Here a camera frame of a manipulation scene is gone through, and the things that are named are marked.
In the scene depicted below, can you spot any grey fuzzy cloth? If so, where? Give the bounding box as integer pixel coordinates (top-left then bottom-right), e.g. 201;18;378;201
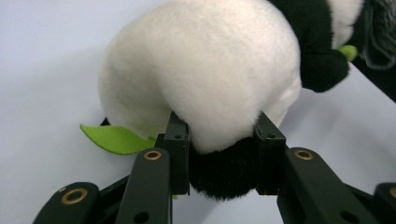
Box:
350;0;396;103

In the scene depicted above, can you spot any black and white panda plush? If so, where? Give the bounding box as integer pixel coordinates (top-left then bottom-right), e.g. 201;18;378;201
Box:
79;0;366;202

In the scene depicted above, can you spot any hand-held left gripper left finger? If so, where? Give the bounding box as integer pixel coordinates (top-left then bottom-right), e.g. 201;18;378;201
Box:
163;111;191;196

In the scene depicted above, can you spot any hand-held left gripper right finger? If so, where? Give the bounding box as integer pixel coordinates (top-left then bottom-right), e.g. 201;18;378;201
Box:
254;111;288;196

